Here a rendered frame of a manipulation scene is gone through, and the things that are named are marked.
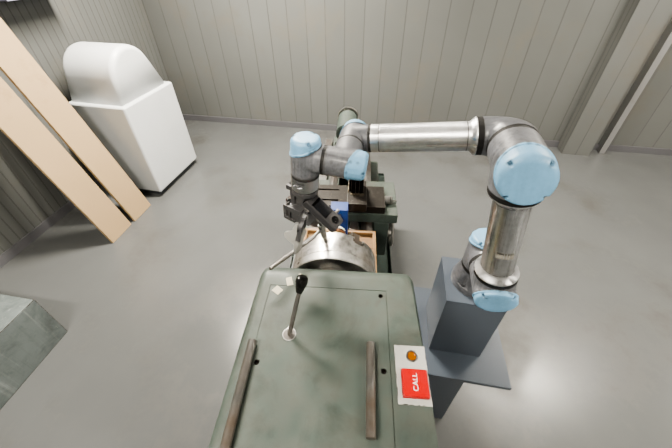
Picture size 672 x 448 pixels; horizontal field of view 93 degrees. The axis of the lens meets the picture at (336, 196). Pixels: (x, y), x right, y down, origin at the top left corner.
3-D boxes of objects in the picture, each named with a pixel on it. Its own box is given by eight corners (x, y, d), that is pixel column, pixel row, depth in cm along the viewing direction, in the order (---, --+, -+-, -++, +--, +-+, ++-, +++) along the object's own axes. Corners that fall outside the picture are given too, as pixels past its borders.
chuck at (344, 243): (379, 301, 125) (370, 247, 106) (302, 304, 131) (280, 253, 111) (379, 282, 132) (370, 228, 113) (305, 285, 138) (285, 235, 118)
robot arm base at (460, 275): (490, 266, 120) (498, 249, 113) (499, 302, 108) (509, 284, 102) (448, 261, 122) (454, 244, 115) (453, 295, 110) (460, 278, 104)
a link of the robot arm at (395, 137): (534, 102, 78) (340, 111, 90) (548, 122, 70) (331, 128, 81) (523, 144, 85) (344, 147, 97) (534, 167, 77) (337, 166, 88)
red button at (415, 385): (429, 401, 72) (430, 397, 71) (402, 399, 73) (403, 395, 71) (425, 373, 77) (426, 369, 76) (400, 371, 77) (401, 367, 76)
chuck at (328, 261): (380, 309, 123) (370, 255, 103) (301, 312, 128) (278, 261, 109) (379, 301, 125) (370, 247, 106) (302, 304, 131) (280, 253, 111)
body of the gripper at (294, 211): (298, 205, 98) (297, 173, 90) (322, 216, 95) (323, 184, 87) (283, 219, 93) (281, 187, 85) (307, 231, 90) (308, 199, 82)
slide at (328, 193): (384, 213, 169) (385, 207, 166) (304, 210, 171) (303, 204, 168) (383, 192, 183) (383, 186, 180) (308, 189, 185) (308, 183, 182)
